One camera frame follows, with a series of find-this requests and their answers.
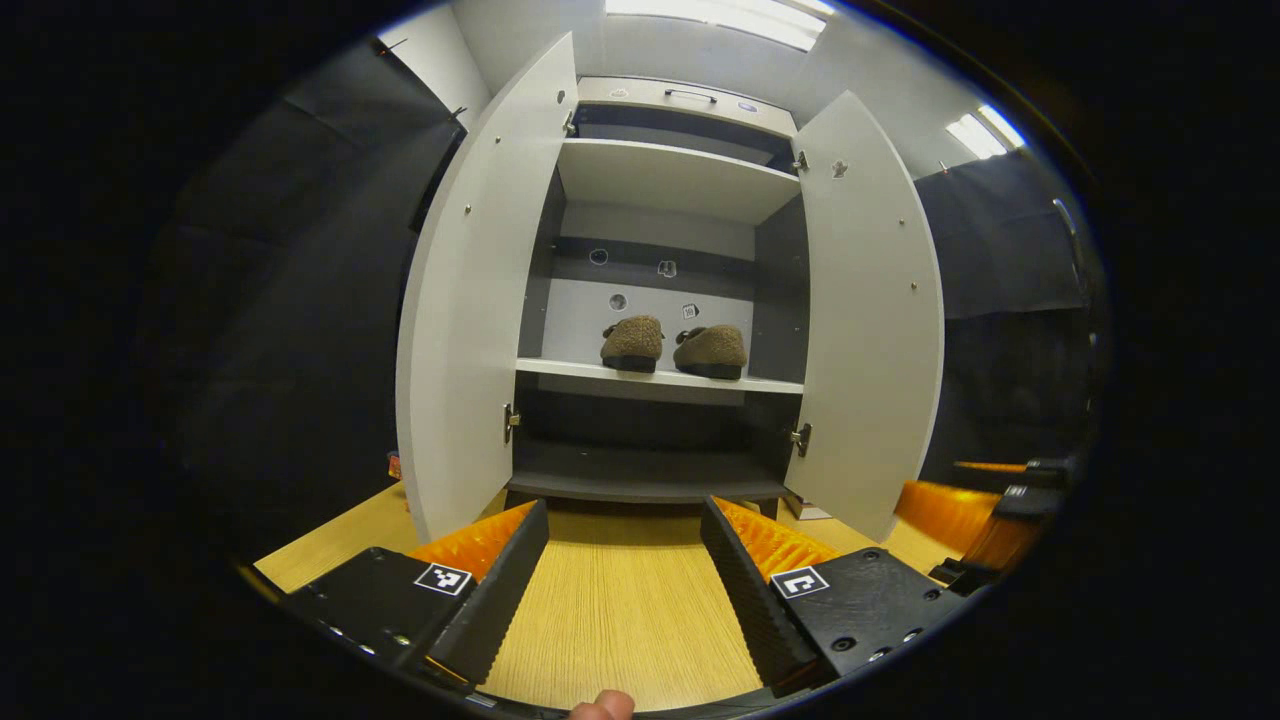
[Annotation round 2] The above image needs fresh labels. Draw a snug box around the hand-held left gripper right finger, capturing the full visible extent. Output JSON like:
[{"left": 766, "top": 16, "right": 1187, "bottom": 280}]
[{"left": 698, "top": 494, "right": 969, "bottom": 699}]

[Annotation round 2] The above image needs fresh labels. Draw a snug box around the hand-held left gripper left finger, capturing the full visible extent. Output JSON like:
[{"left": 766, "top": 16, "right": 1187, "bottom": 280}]
[{"left": 282, "top": 498, "right": 551, "bottom": 689}]

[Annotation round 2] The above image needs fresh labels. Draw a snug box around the white shoe cabinet door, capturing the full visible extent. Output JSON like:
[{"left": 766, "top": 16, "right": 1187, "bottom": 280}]
[
  {"left": 785, "top": 90, "right": 946, "bottom": 544},
  {"left": 395, "top": 32, "right": 581, "bottom": 544}
]

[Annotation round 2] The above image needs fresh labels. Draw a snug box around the brown fuzzy slipper shoe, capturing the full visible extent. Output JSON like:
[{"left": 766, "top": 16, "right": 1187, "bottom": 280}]
[
  {"left": 673, "top": 324, "right": 749, "bottom": 381},
  {"left": 600, "top": 315, "right": 666, "bottom": 374}
]

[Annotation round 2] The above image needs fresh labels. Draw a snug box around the white shoe cabinet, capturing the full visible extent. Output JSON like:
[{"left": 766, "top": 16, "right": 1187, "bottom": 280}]
[{"left": 505, "top": 75, "right": 811, "bottom": 521}]

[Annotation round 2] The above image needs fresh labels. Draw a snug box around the white cabinet drawer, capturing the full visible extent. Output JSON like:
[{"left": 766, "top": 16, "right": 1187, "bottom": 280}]
[{"left": 575, "top": 77, "right": 799, "bottom": 137}]

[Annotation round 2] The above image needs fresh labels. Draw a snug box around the black backdrop cloth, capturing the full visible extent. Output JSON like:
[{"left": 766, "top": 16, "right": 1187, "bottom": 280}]
[
  {"left": 915, "top": 150, "right": 1103, "bottom": 491},
  {"left": 150, "top": 40, "right": 471, "bottom": 563}
]

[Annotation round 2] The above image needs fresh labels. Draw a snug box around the thin metal rod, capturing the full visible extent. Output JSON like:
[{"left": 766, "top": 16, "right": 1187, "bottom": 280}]
[{"left": 1050, "top": 197, "right": 1092, "bottom": 301}]

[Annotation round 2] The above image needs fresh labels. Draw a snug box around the ceiling light panel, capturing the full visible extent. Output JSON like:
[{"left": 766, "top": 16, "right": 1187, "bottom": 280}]
[
  {"left": 944, "top": 102, "right": 1028, "bottom": 161},
  {"left": 604, "top": 0, "right": 837, "bottom": 53}
]

